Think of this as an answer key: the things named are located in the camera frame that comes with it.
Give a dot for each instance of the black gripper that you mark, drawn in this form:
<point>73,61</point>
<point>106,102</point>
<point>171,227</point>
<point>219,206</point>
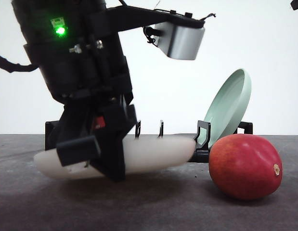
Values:
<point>294,4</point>
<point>79,53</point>

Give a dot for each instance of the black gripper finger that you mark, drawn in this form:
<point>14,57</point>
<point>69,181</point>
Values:
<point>77,144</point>
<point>113,121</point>

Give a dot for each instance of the white plate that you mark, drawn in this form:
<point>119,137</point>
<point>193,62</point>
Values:
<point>143,153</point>

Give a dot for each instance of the red pomegranate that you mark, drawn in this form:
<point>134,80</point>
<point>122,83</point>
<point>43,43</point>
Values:
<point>245,166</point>

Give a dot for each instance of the green plate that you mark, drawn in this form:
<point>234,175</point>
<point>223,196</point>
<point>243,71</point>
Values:
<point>229,107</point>

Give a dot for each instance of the black plastic dish rack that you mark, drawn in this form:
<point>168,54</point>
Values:
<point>200,153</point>

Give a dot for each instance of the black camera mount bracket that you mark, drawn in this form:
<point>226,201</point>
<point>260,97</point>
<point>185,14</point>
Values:
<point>121,18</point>

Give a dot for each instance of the black cable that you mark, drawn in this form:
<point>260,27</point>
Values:
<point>11,67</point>

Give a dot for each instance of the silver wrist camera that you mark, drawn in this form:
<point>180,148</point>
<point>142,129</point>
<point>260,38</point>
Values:
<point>179,42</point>

